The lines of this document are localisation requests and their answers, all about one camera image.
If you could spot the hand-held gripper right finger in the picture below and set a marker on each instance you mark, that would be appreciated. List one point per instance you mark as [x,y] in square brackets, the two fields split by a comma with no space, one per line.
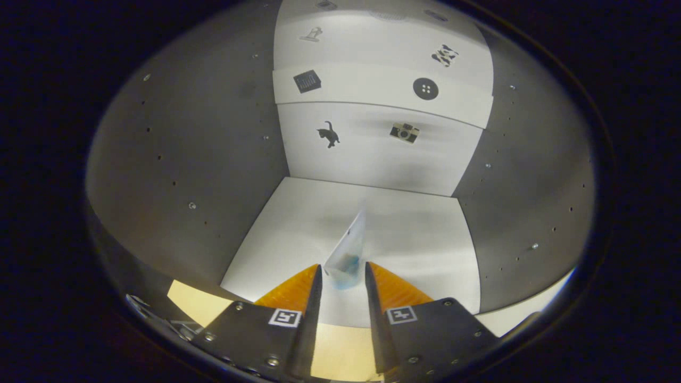
[379,330]

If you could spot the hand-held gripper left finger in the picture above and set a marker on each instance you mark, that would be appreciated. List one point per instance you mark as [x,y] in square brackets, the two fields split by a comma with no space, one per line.
[308,330]

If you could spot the small white pointed packet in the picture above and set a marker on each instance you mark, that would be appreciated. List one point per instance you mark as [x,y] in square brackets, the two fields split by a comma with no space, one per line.
[348,250]

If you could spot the light grey cabinet shelf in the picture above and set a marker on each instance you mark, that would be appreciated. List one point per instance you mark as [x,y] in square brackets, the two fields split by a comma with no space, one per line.
[425,239]

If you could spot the grey cabinet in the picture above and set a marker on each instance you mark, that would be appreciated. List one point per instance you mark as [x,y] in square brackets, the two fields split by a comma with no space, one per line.
[186,159]

